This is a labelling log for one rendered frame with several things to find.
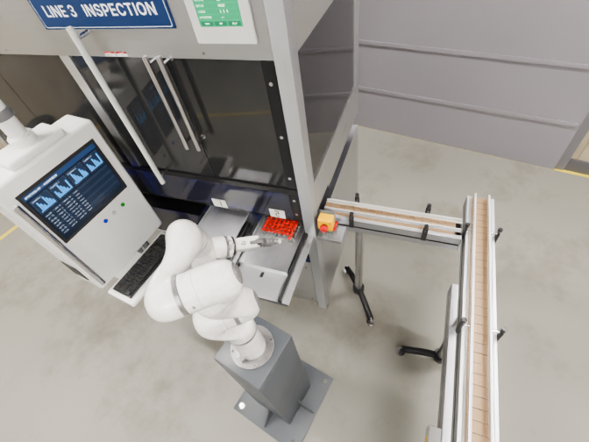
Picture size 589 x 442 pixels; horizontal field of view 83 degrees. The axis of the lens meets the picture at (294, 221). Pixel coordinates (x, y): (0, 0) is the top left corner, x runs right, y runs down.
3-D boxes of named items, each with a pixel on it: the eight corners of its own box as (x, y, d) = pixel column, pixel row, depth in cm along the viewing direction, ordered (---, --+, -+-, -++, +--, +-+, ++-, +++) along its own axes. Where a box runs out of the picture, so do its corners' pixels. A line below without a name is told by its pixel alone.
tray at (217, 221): (214, 205, 199) (212, 202, 196) (252, 212, 191) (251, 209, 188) (185, 251, 180) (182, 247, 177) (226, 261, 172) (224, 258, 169)
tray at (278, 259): (266, 215, 189) (264, 210, 186) (308, 223, 181) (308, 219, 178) (240, 265, 169) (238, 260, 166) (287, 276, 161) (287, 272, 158)
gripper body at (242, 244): (231, 234, 124) (259, 231, 129) (224, 238, 133) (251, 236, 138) (234, 254, 123) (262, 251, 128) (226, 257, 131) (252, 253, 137)
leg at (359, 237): (353, 283, 243) (353, 216, 184) (365, 286, 240) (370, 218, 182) (351, 294, 238) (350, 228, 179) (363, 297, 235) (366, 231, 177)
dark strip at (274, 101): (294, 217, 169) (260, 60, 108) (302, 218, 167) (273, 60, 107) (293, 219, 168) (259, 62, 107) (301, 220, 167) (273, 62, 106)
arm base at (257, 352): (257, 379, 135) (245, 365, 121) (222, 355, 143) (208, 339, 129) (282, 338, 144) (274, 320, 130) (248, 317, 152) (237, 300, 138)
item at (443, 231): (321, 228, 182) (319, 209, 170) (329, 207, 191) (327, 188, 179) (457, 253, 161) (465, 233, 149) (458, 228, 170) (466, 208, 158)
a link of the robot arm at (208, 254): (211, 276, 96) (225, 277, 126) (205, 222, 99) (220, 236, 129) (180, 281, 95) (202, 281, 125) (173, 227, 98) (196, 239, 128)
